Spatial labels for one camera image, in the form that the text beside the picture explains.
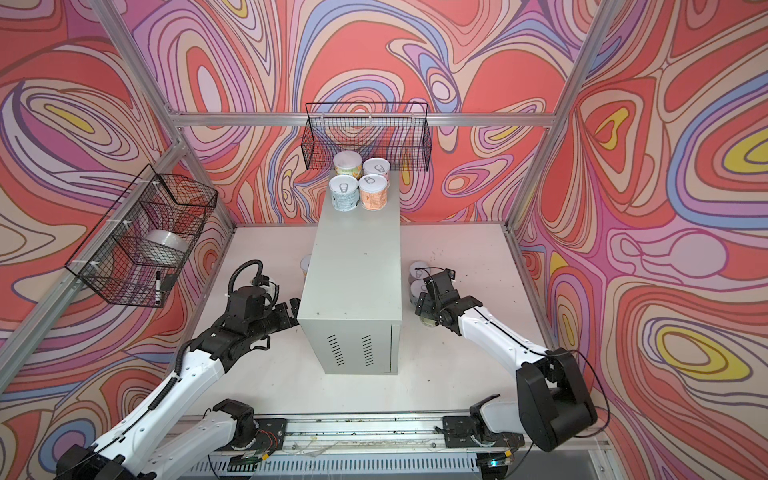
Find orange green labelled can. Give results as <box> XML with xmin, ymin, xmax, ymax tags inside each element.
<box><xmin>333</xmin><ymin>150</ymin><xmax>363</xmax><ymax>179</ymax></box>

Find black wire basket left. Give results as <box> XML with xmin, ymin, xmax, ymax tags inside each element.
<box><xmin>65</xmin><ymin>165</ymin><xmax>218</xmax><ymax>308</ymax></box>

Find can left row back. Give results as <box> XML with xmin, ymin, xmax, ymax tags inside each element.
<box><xmin>300</xmin><ymin>255</ymin><xmax>311</xmax><ymax>277</ymax></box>

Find black wire basket back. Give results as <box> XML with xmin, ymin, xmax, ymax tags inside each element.
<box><xmin>301</xmin><ymin>100</ymin><xmax>432</xmax><ymax>172</ymax></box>

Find grey metal cabinet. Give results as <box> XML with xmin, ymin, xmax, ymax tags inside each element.
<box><xmin>298</xmin><ymin>182</ymin><xmax>403</xmax><ymax>375</ymax></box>

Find black wire basket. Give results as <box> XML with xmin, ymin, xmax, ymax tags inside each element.
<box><xmin>301</xmin><ymin>100</ymin><xmax>432</xmax><ymax>172</ymax></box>
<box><xmin>65</xmin><ymin>165</ymin><xmax>218</xmax><ymax>308</ymax></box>

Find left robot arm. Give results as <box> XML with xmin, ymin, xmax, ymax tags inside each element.
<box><xmin>55</xmin><ymin>259</ymin><xmax>300</xmax><ymax>479</ymax></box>

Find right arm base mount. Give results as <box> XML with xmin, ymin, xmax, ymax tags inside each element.
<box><xmin>435</xmin><ymin>415</ymin><xmax>525</xmax><ymax>451</ymax></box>

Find peach labelled can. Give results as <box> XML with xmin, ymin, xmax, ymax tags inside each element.
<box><xmin>358</xmin><ymin>174</ymin><xmax>389</xmax><ymax>211</ymax></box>

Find black marker pen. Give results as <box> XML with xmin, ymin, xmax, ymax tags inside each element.
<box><xmin>154</xmin><ymin>270</ymin><xmax>163</xmax><ymax>306</ymax></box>

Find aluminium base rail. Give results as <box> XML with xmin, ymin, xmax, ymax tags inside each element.
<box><xmin>119</xmin><ymin>413</ymin><xmax>613</xmax><ymax>480</ymax></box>

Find pink labelled can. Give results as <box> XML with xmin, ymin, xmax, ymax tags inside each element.
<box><xmin>362</xmin><ymin>157</ymin><xmax>391</xmax><ymax>179</ymax></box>

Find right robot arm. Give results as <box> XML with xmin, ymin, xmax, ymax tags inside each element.
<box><xmin>415</xmin><ymin>269</ymin><xmax>602</xmax><ymax>452</ymax></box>

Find can right row back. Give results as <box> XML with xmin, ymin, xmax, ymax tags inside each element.
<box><xmin>408</xmin><ymin>261</ymin><xmax>430</xmax><ymax>282</ymax></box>

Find blue white labelled can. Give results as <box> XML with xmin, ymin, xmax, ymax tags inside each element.
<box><xmin>329</xmin><ymin>175</ymin><xmax>360</xmax><ymax>212</ymax></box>

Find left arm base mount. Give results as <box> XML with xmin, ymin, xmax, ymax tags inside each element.
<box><xmin>216</xmin><ymin>417</ymin><xmax>288</xmax><ymax>453</ymax></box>

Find green circuit board left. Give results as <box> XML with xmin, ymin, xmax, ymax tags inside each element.
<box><xmin>227</xmin><ymin>454</ymin><xmax>269</xmax><ymax>471</ymax></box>

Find green circuit board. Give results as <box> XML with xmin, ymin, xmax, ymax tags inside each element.
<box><xmin>227</xmin><ymin>454</ymin><xmax>269</xmax><ymax>471</ymax></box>
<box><xmin>477</xmin><ymin>454</ymin><xmax>515</xmax><ymax>468</ymax></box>

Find can row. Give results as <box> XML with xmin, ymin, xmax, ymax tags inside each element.
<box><xmin>408</xmin><ymin>261</ymin><xmax>430</xmax><ymax>282</ymax></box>
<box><xmin>419</xmin><ymin>315</ymin><xmax>439</xmax><ymax>328</ymax></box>
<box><xmin>410</xmin><ymin>279</ymin><xmax>427</xmax><ymax>305</ymax></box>
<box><xmin>300</xmin><ymin>255</ymin><xmax>311</xmax><ymax>277</ymax></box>

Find green circuit board right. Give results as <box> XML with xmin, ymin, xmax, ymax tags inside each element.
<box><xmin>477</xmin><ymin>454</ymin><xmax>515</xmax><ymax>468</ymax></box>

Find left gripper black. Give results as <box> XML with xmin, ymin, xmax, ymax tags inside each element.
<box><xmin>245</xmin><ymin>297</ymin><xmax>310</xmax><ymax>346</ymax></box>

